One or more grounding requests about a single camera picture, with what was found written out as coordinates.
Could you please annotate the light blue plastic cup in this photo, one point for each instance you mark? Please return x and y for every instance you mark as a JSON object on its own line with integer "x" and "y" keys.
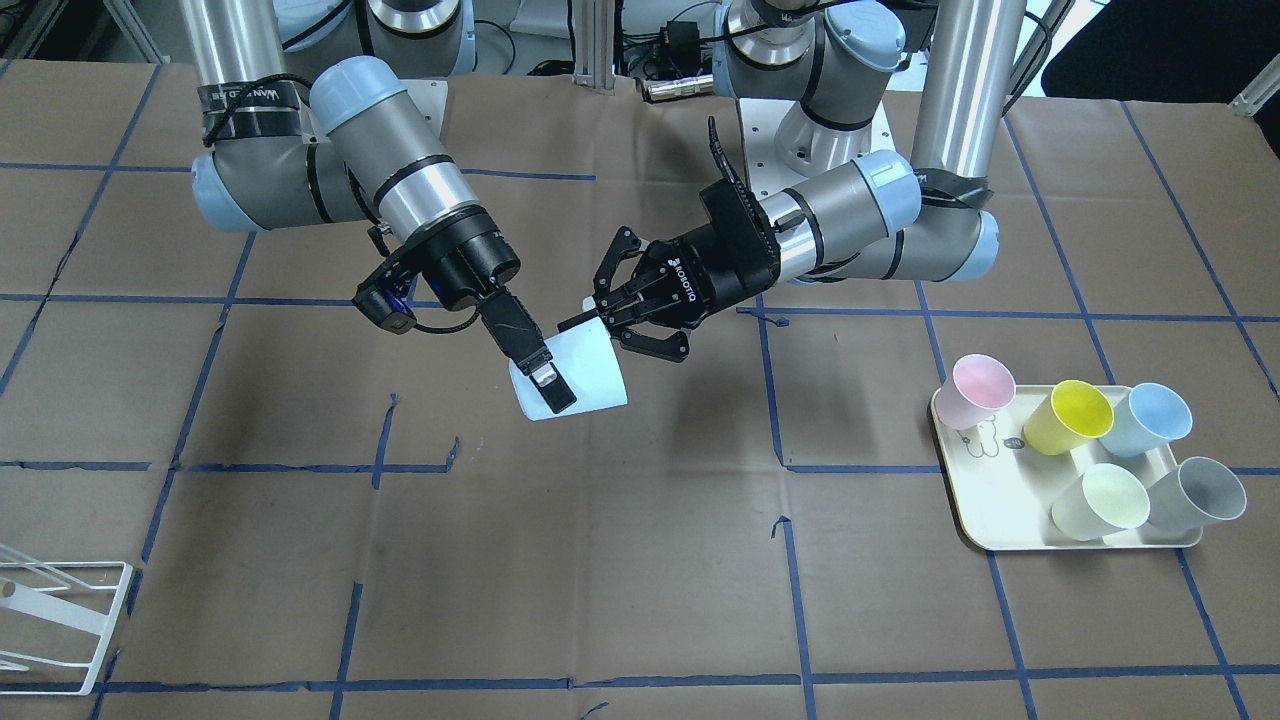
{"x": 585, "y": 357}

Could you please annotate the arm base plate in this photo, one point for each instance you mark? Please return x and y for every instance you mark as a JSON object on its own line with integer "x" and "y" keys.
{"x": 783, "y": 147}
{"x": 430, "y": 97}

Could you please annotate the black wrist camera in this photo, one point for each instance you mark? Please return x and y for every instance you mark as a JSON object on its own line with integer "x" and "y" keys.
{"x": 385, "y": 304}

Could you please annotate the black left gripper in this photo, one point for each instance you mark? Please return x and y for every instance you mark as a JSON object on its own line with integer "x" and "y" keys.
{"x": 706, "y": 272}

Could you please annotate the pink plastic cup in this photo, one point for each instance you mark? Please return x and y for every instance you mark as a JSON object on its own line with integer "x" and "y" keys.
{"x": 978, "y": 386}

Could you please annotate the cream white plastic cup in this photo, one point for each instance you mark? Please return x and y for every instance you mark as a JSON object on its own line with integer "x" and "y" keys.
{"x": 1103, "y": 501}

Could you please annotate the white wire cup rack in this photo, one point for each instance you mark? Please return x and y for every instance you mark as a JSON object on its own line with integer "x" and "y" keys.
{"x": 59, "y": 620}

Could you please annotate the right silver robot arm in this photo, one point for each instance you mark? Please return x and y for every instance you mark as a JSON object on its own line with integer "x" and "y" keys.
{"x": 284, "y": 152}

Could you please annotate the yellow plastic cup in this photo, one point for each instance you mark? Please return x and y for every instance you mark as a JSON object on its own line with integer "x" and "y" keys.
{"x": 1075, "y": 413}

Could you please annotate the aluminium frame post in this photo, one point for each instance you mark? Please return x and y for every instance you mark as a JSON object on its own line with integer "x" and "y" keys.
{"x": 593, "y": 39}

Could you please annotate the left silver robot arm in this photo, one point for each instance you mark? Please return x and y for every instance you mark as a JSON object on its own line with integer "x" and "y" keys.
{"x": 825, "y": 197}

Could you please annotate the cream bunny print tray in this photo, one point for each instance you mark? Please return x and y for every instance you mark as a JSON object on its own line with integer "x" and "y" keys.
{"x": 1003, "y": 490}

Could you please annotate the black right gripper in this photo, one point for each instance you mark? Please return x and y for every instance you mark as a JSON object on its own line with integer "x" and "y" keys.
{"x": 471, "y": 262}

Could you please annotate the grey plastic cup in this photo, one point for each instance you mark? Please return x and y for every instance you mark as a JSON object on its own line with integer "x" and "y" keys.
{"x": 1198, "y": 492}

